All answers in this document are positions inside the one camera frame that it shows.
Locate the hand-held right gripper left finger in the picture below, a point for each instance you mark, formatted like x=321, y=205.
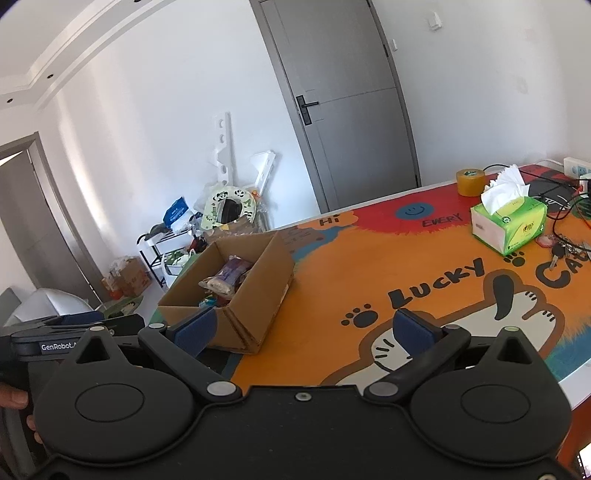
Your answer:
x=196, y=330

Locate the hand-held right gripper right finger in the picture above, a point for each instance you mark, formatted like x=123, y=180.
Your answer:
x=413, y=330

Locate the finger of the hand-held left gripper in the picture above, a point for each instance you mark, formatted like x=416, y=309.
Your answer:
x=81, y=317

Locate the blue green snack packet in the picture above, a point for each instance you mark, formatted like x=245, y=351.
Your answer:
x=210, y=302

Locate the purple bread packet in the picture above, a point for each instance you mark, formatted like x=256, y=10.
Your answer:
x=235, y=270

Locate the person's left hand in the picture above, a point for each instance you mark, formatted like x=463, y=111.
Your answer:
x=14, y=397

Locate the small printed cardboard box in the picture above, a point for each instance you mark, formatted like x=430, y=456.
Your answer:
x=131, y=279

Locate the white shopping bag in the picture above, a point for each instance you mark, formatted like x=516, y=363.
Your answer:
x=178, y=264

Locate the black shoe rack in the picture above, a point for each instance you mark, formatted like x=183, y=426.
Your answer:
x=157, y=240

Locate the brown door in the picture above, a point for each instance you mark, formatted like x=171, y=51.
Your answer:
x=37, y=221

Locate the taped cardboard box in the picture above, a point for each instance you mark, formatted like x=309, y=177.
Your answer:
x=235, y=228

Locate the panda print toilet seat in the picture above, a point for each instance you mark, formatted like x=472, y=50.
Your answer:
x=210, y=212

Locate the blue plastic bag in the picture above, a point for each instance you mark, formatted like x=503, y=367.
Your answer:
x=175, y=213

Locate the green tissue box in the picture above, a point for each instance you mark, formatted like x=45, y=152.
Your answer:
x=517, y=226

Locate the yellow tape roll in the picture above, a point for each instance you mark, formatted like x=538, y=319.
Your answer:
x=471, y=182

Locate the bunch of keys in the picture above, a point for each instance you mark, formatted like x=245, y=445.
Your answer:
x=559, y=253

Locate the short white plastic board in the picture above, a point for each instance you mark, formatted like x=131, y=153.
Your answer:
x=263, y=170

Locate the tall white plastic board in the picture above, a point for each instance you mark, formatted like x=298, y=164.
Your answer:
x=221, y=152

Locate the grey door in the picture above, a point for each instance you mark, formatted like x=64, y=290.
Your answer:
x=351, y=115

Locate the white charger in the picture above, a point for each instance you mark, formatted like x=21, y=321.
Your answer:
x=585, y=183

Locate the white power strip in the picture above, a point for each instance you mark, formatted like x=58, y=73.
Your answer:
x=577, y=166

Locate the large white wall switch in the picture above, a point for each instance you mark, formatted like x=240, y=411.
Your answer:
x=434, y=21

